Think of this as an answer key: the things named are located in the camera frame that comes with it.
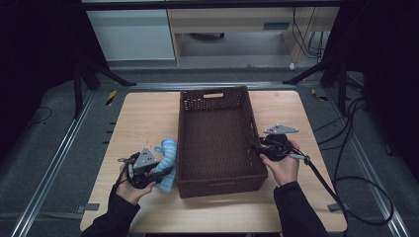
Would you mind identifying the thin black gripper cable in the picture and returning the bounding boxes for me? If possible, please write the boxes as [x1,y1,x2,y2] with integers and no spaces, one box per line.
[113,157,139,190]

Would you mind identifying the person's right hand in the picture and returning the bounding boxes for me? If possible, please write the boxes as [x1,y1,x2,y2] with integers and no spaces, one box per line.
[260,139,301,187]

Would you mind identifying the blue striped knitted cloth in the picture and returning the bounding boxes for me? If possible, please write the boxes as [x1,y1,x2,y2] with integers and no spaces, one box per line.
[153,137,179,194]

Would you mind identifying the hanging black desk cables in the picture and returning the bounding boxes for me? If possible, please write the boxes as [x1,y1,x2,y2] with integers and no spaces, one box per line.
[291,7,330,60]

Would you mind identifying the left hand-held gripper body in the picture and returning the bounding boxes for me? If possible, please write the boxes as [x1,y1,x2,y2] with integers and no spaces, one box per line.
[126,146,162,190]

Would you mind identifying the person's left hand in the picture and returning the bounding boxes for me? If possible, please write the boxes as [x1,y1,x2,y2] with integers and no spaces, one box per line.
[115,161,157,205]

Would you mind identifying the bundle of black floor cables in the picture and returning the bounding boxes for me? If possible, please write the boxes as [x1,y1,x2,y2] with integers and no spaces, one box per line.
[312,97,369,181]

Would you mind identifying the black gripper cable grey plug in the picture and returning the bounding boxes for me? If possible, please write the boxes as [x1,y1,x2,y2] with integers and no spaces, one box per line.
[290,152,350,237]

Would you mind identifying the white cabinet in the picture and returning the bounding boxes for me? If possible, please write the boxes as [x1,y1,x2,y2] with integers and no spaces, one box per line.
[84,9,176,62]

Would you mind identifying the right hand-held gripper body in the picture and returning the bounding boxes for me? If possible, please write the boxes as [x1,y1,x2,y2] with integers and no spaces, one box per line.
[258,123,300,162]

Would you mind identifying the yellow black tape piece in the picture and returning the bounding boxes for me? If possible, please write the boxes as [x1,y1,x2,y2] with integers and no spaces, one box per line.
[105,89,118,107]
[310,88,329,102]

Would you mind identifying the dark curtain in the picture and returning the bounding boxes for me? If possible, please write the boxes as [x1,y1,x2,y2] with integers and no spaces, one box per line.
[0,0,107,159]
[325,0,419,182]

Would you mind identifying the aluminium floor rail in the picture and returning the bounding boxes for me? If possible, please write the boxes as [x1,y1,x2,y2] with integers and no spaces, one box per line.
[9,88,97,237]
[126,81,297,92]
[324,88,411,237]

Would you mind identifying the looped black floor cable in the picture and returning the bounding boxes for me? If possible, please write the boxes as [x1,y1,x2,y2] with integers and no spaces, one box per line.
[332,176,395,227]

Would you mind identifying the light wooden desk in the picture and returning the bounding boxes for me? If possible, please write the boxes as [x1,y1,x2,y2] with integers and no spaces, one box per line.
[167,7,340,65]

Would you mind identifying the thin black floor cable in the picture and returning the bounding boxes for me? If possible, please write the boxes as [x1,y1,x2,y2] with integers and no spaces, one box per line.
[31,106,53,125]

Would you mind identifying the black metal stand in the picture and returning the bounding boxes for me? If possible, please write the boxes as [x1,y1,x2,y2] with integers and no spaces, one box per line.
[72,55,137,119]
[282,48,350,117]

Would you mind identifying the brown woven basket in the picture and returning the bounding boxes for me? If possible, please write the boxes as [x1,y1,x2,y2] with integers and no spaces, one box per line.
[176,86,269,198]

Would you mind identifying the grey tape tab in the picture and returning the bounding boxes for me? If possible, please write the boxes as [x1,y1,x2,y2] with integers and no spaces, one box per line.
[327,202,350,212]
[76,202,101,213]

